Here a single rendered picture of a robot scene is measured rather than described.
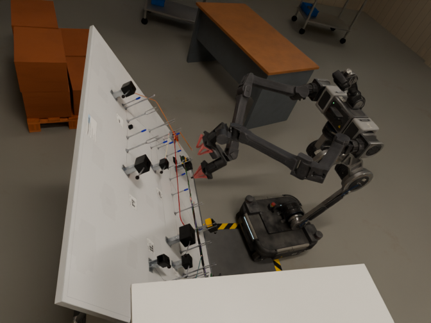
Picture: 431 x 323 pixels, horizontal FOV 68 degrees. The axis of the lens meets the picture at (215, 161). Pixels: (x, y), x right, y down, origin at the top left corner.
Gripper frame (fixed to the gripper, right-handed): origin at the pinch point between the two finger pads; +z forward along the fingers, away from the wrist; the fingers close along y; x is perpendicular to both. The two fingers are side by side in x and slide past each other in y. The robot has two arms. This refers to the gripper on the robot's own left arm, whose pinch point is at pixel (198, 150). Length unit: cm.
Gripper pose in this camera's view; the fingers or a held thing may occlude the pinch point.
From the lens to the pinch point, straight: 167.8
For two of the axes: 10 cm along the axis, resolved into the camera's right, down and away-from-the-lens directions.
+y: 1.9, 7.0, -6.9
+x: 6.9, 4.0, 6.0
